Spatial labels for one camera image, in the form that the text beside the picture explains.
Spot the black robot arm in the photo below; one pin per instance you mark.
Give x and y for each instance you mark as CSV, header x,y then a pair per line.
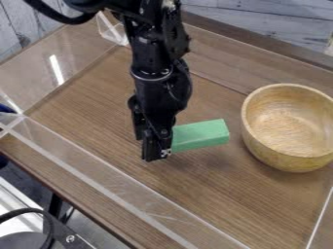
x,y
160,43

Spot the grey metal base plate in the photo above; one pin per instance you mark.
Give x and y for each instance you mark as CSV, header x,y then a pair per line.
x,y
58,238

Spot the black table leg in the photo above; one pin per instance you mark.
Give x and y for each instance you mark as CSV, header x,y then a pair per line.
x,y
56,206

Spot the clear acrylic tray wall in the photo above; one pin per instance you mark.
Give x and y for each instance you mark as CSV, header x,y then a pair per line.
x,y
209,199

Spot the clear acrylic corner bracket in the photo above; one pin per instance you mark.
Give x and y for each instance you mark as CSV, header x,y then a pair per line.
x,y
112,31

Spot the green rectangular block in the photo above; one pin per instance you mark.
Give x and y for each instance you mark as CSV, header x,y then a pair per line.
x,y
200,135

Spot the light wooden bowl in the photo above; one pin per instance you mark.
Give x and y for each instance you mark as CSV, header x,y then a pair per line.
x,y
287,124

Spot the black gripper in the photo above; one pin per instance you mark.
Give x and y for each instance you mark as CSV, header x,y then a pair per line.
x,y
160,98

